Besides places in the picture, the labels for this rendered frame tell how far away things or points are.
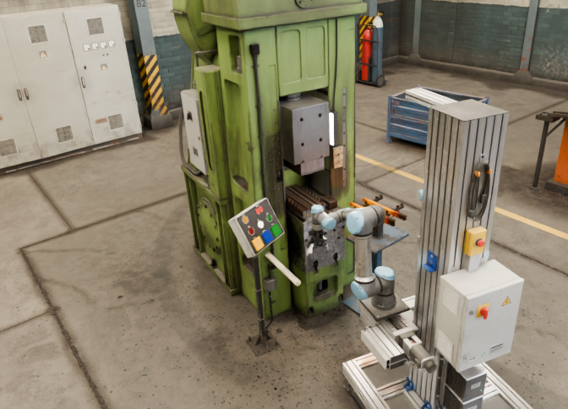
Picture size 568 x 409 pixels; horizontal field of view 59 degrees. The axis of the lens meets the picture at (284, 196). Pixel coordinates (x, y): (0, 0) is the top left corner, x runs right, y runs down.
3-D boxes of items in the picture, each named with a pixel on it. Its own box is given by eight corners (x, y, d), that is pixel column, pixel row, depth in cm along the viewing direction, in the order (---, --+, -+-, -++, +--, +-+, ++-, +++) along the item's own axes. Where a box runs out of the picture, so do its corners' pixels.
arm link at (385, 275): (398, 290, 292) (400, 271, 286) (380, 298, 287) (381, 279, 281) (385, 280, 302) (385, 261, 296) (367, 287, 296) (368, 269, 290)
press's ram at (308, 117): (339, 153, 369) (338, 99, 351) (294, 166, 352) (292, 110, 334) (308, 137, 402) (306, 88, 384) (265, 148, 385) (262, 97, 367)
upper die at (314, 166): (324, 169, 367) (324, 157, 363) (301, 176, 359) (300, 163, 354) (294, 152, 400) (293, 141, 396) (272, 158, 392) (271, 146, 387)
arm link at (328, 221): (341, 215, 303) (330, 209, 312) (325, 220, 299) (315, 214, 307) (341, 226, 307) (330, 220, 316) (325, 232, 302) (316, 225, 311)
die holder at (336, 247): (345, 258, 405) (345, 209, 385) (305, 274, 388) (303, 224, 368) (308, 229, 449) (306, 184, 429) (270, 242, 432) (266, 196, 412)
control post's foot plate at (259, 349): (281, 346, 386) (281, 336, 382) (256, 357, 376) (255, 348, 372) (268, 329, 403) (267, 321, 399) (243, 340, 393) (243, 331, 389)
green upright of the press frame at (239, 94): (292, 309, 424) (275, 24, 321) (264, 320, 413) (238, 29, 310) (267, 283, 458) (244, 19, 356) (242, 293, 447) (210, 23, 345)
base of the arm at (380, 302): (401, 306, 295) (402, 292, 291) (379, 313, 290) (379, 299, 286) (387, 291, 308) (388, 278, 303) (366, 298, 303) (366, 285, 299)
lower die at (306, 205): (324, 211, 383) (324, 202, 379) (303, 219, 375) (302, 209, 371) (296, 192, 416) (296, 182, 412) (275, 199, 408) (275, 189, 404)
